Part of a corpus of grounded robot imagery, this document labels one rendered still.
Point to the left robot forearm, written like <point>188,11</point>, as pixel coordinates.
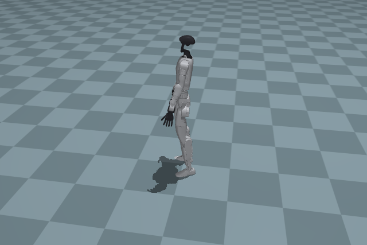
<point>174,98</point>

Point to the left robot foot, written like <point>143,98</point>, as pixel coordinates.
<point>185,173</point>

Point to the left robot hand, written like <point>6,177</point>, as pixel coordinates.
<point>168,117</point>

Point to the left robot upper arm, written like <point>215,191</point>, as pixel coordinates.
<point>183,68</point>

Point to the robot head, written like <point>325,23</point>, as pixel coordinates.
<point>186,40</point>

